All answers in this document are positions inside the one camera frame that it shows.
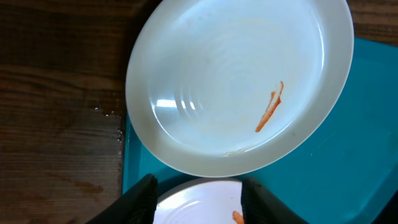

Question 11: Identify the white plate near left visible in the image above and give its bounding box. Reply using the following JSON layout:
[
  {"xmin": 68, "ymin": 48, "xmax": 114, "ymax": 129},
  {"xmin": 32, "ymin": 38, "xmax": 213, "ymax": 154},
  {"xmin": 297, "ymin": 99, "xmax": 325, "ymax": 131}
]
[{"xmin": 153, "ymin": 179, "xmax": 243, "ymax": 224}]

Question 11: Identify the white plate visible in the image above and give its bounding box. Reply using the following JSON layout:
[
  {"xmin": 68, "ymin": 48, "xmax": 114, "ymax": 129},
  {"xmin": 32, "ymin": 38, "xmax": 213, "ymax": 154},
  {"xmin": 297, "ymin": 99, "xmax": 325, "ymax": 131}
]
[
  {"xmin": 153, "ymin": 179, "xmax": 243, "ymax": 224},
  {"xmin": 126, "ymin": 0, "xmax": 354, "ymax": 177}
]

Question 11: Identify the teal plastic tray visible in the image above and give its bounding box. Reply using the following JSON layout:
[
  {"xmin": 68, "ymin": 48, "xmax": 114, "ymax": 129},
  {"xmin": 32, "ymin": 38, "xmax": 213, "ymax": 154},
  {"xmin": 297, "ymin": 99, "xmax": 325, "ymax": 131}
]
[{"xmin": 122, "ymin": 39, "xmax": 397, "ymax": 223}]

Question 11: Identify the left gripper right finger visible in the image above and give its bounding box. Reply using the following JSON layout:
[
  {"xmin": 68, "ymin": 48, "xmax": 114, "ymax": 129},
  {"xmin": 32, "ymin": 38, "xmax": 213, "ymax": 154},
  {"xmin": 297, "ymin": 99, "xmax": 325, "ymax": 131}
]
[{"xmin": 241, "ymin": 177, "xmax": 308, "ymax": 224}]

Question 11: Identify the white plate far left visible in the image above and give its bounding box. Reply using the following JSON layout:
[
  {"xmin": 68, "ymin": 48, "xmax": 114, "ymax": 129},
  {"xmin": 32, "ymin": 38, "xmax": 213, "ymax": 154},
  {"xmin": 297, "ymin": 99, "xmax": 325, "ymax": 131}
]
[{"xmin": 126, "ymin": 0, "xmax": 354, "ymax": 177}]

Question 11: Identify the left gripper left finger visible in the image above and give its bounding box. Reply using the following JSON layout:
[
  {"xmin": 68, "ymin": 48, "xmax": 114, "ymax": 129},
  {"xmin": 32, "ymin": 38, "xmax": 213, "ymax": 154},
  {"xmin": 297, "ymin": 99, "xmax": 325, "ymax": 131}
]
[{"xmin": 86, "ymin": 174, "xmax": 159, "ymax": 224}]

